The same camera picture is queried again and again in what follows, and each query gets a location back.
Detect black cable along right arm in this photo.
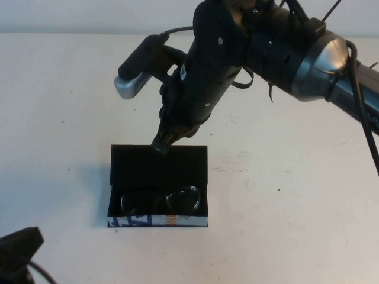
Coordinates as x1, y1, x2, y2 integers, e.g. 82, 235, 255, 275
345, 40, 379, 175

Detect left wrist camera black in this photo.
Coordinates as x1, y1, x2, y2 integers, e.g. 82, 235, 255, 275
0, 226, 45, 269

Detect black strap loop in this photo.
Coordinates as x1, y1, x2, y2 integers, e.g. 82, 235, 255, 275
232, 65, 255, 89

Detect black printed glasses case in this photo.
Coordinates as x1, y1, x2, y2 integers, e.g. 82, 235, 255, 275
107, 144, 211, 228

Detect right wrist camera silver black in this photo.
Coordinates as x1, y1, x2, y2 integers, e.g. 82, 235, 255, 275
114, 34, 171, 101

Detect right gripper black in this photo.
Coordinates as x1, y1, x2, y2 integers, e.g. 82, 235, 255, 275
150, 57, 240, 154

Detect dark framed glasses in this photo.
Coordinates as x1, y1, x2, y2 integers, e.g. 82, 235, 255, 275
120, 183, 201, 215

